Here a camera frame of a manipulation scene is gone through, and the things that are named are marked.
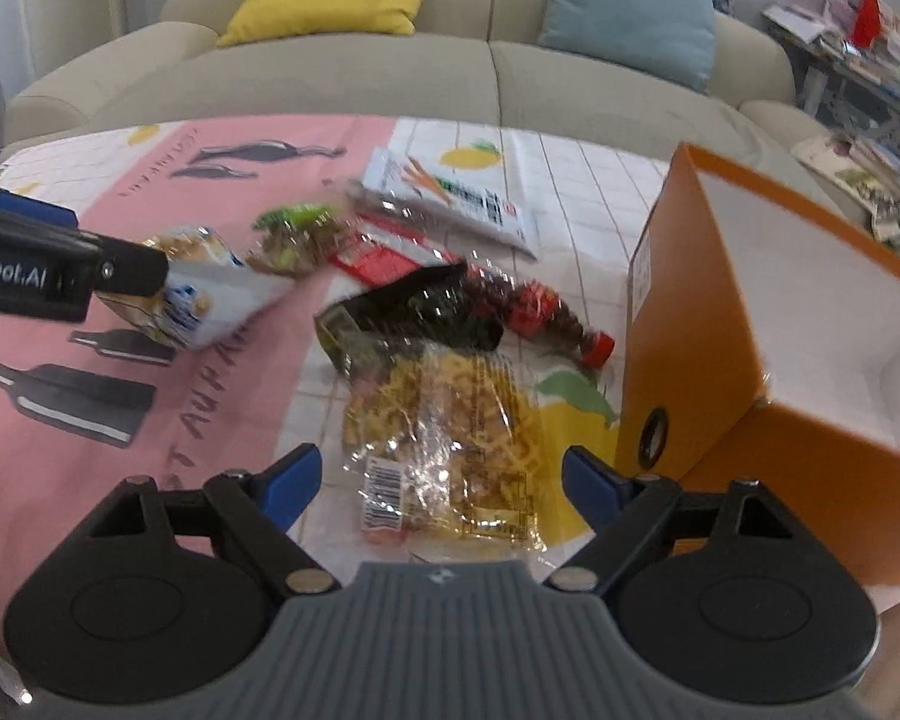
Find yellow crispy snack bag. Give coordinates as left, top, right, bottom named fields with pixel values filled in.
left=341, top=337, right=544, bottom=554

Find green nut snack packet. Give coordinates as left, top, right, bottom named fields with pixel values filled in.
left=247, top=203, right=356, bottom=280

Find red white snack packet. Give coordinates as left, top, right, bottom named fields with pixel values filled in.
left=329, top=215, right=460, bottom=288

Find light blue cushion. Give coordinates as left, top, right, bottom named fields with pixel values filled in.
left=538, top=0, right=717, bottom=93

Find cluttered side desk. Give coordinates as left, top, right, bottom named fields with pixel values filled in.
left=763, top=0, right=900, bottom=255

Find pink white patterned tablecloth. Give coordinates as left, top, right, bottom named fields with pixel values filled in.
left=0, top=115, right=673, bottom=640

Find red dates snack packet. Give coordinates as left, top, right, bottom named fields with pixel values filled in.
left=461, top=265, right=616, bottom=371

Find blue white biscuit packet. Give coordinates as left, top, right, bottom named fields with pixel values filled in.
left=98, top=226, right=294, bottom=349

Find black seaweed snack packet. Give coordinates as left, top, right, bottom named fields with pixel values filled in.
left=313, top=263, right=504, bottom=376

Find beige sofa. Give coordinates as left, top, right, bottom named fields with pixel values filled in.
left=4, top=0, right=860, bottom=220

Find orange cardboard box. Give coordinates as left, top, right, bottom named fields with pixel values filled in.
left=614, top=143, right=900, bottom=606

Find white carrot stick snack packet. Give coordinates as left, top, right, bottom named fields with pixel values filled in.
left=343, top=148, right=541, bottom=260

